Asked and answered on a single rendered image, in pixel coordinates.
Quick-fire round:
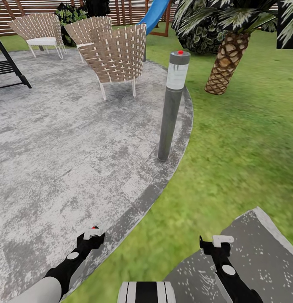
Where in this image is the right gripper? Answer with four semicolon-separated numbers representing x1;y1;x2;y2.
200;238;230;260

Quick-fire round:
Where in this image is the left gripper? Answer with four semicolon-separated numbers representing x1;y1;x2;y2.
77;233;105;253

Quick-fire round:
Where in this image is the robot trunk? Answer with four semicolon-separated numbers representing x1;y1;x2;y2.
117;282;176;303

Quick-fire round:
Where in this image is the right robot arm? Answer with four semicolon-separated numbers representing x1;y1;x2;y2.
200;235;263;303

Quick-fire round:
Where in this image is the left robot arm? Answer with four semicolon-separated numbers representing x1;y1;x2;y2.
7;228;105;303

